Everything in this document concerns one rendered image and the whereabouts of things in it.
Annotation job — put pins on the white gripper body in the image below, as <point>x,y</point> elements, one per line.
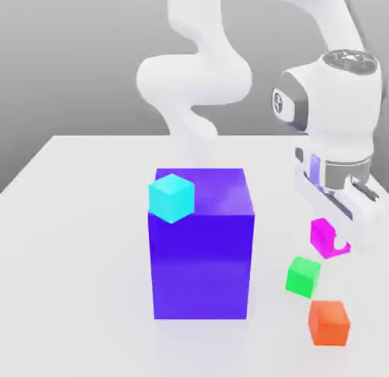
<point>361,219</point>

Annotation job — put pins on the small orange cube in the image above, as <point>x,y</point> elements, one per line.
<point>329,323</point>

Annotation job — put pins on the small magenta cube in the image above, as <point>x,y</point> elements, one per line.
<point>321,238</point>

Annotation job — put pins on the large purple box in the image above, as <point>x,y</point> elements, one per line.
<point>200,264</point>

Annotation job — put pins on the small cyan cube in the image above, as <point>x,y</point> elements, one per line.
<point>171,197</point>

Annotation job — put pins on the small green cube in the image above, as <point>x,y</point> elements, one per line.
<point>302,277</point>

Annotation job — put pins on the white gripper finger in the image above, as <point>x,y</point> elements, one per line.
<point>341,238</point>

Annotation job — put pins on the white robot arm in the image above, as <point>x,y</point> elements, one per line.
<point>194,79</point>

